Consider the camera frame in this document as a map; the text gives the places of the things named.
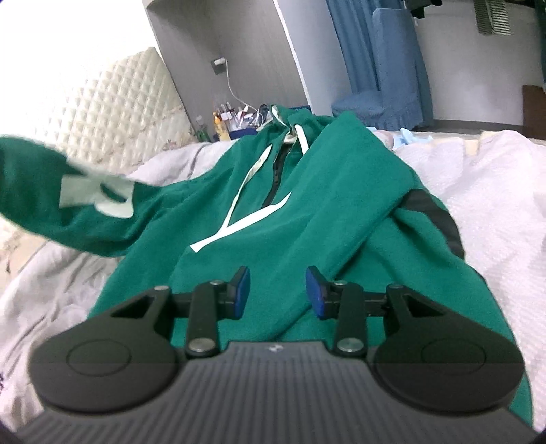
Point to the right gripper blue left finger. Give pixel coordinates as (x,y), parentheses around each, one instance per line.
(211,302)

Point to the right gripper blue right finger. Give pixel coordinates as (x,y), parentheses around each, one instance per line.
(345,303)

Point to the green hoodie sweatshirt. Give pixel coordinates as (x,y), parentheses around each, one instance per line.
(306,190)

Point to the orange bottle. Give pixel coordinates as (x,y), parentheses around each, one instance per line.
(220,127)

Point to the blue tray on nightstand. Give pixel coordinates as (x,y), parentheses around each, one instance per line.
(240,133)

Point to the blue covered chair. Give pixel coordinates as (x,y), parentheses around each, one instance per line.
(403,98)

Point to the cream quilted headboard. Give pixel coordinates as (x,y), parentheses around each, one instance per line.
(122,116)

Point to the grey wardrobe cabinet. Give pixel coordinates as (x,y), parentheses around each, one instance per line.
(282,52)

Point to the blue curtain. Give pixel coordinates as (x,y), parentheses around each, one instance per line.
(352,20)

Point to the dark brown box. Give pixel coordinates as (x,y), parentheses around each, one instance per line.
(534,110)

